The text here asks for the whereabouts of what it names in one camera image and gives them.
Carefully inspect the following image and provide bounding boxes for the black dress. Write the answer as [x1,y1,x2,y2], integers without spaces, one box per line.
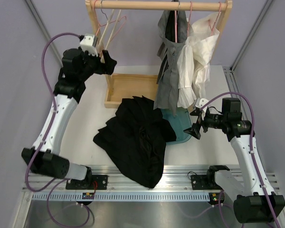
[93,95,177,190]

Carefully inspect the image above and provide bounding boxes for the cream white garment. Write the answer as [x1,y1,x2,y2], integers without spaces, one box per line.
[192,12,220,98]

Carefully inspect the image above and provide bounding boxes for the white wooden hanger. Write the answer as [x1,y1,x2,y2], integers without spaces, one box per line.
[98,0,122,57]

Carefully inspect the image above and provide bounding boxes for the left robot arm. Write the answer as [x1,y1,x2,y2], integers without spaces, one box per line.
[21,48,117,192]

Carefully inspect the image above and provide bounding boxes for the pink wire hanger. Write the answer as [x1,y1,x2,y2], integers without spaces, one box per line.
[90,0,127,42]

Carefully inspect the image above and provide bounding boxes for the slotted cable duct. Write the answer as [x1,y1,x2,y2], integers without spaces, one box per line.
[32,192,218,202]

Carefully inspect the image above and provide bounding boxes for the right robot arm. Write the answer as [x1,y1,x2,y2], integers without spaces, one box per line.
[184,97,285,224]

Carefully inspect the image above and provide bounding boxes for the white pleated blouse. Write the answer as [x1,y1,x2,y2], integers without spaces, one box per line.
[177,36,196,108]

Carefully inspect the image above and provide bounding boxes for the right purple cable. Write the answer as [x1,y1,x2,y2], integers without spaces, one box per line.
[199,92,282,228]

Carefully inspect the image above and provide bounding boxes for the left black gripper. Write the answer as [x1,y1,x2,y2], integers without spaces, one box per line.
[78,47,116,81]

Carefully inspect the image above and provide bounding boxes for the teal plastic tray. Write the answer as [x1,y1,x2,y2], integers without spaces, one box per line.
[161,107,192,145]

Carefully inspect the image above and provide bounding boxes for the grey dress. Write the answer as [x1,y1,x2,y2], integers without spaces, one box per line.
[154,10,187,115]

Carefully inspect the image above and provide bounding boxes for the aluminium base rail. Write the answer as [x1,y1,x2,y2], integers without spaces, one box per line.
[24,162,274,195]

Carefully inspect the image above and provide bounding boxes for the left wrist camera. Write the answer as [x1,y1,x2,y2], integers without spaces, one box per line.
[79,34,98,57]

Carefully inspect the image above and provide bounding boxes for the wooden clothes rack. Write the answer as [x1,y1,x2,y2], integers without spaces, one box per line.
[85,0,234,110]

